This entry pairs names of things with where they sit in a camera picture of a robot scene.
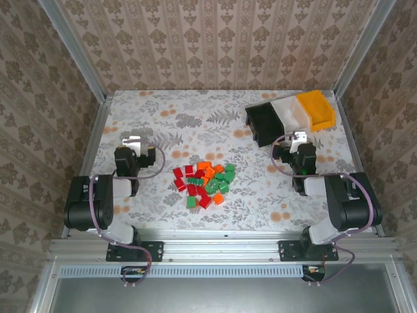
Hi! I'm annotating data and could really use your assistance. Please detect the white plastic bin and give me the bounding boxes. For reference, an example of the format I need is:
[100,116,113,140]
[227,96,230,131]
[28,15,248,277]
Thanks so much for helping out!
[270,95,310,135]

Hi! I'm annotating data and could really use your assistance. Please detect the yellow plastic bin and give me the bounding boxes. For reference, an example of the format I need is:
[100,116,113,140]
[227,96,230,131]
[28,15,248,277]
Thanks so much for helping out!
[295,90,336,133]

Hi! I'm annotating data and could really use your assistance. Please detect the black plastic bin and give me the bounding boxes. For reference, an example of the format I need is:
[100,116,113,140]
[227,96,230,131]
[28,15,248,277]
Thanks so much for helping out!
[244,101,286,148]

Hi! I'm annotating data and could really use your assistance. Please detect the floral tablecloth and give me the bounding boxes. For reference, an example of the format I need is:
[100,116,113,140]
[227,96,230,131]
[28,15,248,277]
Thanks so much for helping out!
[75,89,373,233]

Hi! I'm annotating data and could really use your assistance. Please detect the grey metal panel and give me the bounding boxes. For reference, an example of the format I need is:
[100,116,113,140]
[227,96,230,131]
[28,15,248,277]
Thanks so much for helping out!
[32,263,411,313]

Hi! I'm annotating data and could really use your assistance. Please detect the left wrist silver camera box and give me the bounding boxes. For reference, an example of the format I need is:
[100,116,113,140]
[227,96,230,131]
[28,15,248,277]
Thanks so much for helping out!
[122,135,142,157]

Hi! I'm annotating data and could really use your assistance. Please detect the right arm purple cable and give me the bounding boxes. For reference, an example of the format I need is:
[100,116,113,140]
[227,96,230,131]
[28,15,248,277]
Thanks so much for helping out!
[270,134,375,288]

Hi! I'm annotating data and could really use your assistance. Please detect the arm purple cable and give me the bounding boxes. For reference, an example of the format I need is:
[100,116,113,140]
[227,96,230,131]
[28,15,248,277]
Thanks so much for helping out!
[270,134,375,288]
[88,140,166,288]

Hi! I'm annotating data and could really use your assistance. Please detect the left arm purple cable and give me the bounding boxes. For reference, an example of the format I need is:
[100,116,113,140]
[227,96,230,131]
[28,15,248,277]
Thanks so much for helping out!
[88,140,166,288]

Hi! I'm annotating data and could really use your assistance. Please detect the right aluminium side rail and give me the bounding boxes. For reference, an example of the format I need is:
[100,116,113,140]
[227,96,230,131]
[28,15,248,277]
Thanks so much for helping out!
[335,94,386,238]

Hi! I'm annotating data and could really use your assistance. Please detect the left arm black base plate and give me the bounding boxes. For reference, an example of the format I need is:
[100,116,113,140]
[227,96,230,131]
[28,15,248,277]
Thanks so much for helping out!
[106,240,164,263]

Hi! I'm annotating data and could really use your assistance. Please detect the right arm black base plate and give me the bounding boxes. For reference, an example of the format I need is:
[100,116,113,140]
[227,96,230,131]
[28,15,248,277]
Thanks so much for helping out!
[278,240,339,263]

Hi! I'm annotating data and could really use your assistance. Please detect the left aluminium frame post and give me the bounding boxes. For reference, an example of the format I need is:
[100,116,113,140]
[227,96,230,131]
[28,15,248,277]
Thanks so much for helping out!
[38,0,108,102]

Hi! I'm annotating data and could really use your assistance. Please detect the aluminium frame post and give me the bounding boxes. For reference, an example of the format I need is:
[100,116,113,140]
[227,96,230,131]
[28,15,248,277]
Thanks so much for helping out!
[38,0,108,102]
[332,0,397,98]

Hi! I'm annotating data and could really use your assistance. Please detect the aluminium mounting rail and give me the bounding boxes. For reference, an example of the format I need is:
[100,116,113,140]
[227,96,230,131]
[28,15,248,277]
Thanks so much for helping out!
[48,228,404,265]

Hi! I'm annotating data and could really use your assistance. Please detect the right aluminium frame post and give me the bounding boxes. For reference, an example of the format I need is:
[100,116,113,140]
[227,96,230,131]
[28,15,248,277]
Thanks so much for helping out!
[332,0,397,98]

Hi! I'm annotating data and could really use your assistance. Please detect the grey slotted cable duct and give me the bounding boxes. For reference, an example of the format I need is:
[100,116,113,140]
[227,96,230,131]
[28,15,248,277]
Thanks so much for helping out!
[59,265,307,278]

